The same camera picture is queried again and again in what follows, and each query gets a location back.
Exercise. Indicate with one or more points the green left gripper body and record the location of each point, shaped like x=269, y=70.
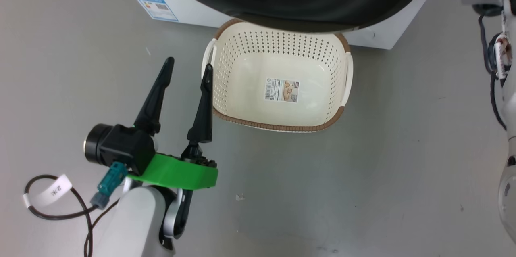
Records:
x=177, y=172

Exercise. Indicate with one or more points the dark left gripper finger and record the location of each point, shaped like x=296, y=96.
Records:
x=203, y=115
x=155, y=99

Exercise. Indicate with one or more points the round black washing machine door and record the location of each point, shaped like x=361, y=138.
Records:
x=322, y=3

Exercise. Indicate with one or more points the cream laundry basket brown rim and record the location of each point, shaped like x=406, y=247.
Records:
x=250, y=87

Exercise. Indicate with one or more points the paper basket label sticker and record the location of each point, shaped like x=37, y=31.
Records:
x=282, y=90

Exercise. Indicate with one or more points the white front-load washing machine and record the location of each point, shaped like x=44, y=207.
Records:
x=387, y=37

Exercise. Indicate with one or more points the blue energy label sticker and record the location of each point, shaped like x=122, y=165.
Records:
x=158, y=9

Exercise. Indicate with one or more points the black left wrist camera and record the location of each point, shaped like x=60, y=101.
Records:
x=121, y=146

